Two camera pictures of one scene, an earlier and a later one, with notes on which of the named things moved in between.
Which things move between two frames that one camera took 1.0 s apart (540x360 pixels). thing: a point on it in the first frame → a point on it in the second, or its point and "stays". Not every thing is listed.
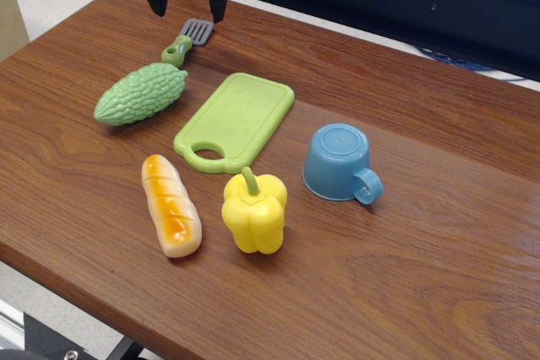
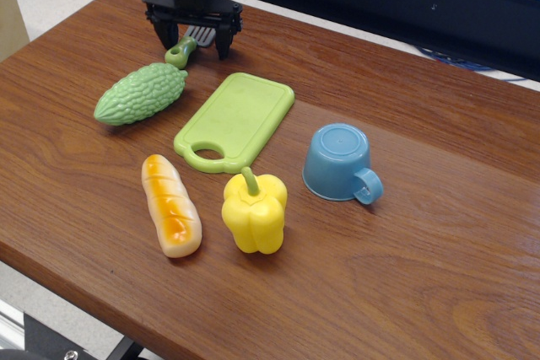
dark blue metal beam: [490, 23] stays
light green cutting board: [238, 121] stays
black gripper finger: [218, 2] → [224, 40]
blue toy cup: [337, 165] stays
